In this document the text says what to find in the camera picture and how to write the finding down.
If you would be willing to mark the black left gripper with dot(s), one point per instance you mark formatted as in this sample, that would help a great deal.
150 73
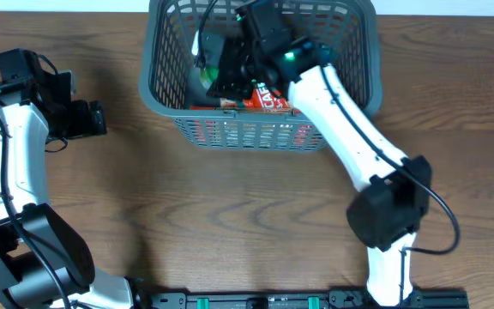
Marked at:
77 117

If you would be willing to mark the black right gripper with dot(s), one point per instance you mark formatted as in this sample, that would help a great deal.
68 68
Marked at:
233 78

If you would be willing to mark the green coffee sachet bag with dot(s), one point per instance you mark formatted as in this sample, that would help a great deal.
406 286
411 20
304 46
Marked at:
261 100

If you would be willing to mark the green lidded jar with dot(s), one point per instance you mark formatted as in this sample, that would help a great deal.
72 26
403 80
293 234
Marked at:
208 75

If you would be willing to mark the red orange pasta packet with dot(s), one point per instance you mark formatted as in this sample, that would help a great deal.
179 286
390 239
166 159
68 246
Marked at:
204 107

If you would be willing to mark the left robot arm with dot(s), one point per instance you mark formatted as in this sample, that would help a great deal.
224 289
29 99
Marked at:
44 262

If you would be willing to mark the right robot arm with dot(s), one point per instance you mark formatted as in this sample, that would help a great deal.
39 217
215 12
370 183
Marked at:
392 188

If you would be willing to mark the grey plastic basket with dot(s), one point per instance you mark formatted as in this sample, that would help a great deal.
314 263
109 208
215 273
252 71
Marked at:
171 86

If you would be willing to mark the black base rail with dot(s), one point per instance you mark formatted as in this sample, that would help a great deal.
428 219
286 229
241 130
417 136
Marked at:
332 299

